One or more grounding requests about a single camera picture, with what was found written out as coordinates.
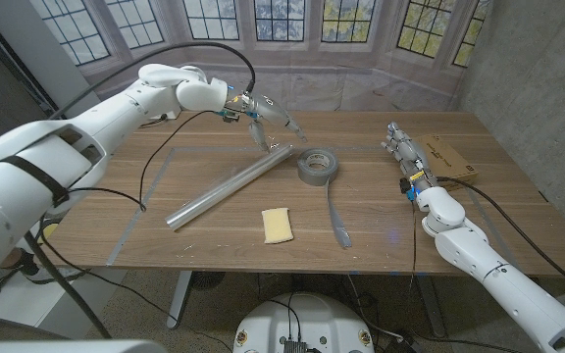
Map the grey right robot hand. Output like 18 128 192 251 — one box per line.
380 121 438 194

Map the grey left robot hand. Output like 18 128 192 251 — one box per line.
232 92 309 153

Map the grey duct tape roll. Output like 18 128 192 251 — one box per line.
297 147 353 249

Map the brown cardboard box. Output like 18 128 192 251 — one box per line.
417 134 479 188

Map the printed window backdrop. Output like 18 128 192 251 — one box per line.
29 0 492 120

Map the clear plastic tube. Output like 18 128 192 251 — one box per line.
165 142 296 231

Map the yellow sponge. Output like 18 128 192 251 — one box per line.
261 207 295 245

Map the grey metal table leg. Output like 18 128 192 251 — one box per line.
414 275 446 338
166 270 193 329

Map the black round base under table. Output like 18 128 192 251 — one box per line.
188 271 226 291

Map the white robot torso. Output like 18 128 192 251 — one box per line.
232 292 376 353

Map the yellow black floor object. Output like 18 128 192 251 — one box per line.
35 223 62 246

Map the black grey sneaker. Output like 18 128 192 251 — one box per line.
17 249 88 286

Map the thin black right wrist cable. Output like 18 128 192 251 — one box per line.
407 199 420 291

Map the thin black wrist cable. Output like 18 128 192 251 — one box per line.
407 199 420 291
36 110 234 353

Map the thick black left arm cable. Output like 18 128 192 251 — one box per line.
22 41 258 340

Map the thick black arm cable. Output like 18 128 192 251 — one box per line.
437 176 565 298
22 41 258 340

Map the thin black left wrist cable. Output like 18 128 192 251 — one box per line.
36 110 234 353

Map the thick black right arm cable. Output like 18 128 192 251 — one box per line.
437 176 565 298

